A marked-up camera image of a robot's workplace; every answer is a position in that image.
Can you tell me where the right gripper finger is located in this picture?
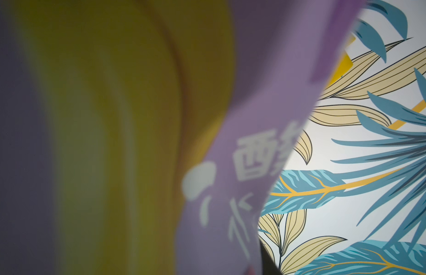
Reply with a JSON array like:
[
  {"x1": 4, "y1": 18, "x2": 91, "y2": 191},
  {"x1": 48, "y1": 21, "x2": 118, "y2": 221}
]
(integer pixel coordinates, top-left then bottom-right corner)
[{"x1": 260, "y1": 241, "x2": 282, "y2": 275}]

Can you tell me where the purple oats bag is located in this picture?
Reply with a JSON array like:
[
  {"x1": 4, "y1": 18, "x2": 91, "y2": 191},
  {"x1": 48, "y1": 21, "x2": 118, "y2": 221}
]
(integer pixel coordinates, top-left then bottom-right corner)
[{"x1": 0, "y1": 1, "x2": 366, "y2": 275}]

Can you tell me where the yellow black plastic toolbox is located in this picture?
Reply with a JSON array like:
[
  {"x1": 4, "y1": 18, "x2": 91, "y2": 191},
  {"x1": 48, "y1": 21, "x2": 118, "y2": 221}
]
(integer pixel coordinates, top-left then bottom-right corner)
[{"x1": 326, "y1": 34, "x2": 356, "y2": 89}]

